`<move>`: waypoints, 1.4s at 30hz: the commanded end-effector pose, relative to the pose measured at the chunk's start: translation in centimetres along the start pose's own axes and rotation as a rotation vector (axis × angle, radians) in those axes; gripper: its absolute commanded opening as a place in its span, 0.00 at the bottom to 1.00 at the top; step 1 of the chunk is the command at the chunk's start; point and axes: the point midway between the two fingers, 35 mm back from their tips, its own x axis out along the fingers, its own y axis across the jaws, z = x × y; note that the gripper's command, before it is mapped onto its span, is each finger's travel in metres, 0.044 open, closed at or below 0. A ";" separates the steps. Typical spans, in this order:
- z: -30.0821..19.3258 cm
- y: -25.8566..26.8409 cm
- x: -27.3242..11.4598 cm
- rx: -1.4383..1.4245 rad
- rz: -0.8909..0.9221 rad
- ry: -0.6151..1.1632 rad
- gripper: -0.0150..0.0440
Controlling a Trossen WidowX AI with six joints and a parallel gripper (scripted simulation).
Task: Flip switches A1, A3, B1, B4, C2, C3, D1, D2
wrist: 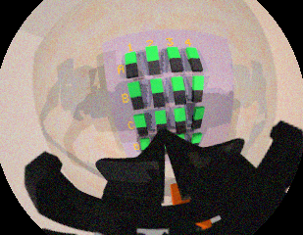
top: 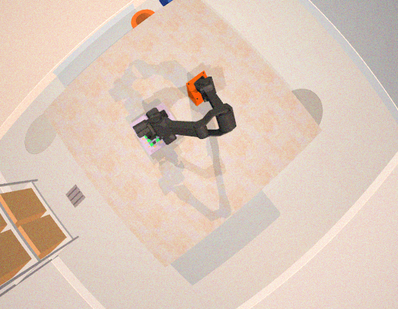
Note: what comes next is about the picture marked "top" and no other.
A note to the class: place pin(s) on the lilac switch panel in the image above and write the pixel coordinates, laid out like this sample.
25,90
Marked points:
157,143

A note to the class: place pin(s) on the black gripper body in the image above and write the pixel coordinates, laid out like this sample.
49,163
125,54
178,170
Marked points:
168,139

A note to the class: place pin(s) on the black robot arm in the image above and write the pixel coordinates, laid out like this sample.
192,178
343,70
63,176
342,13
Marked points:
160,125

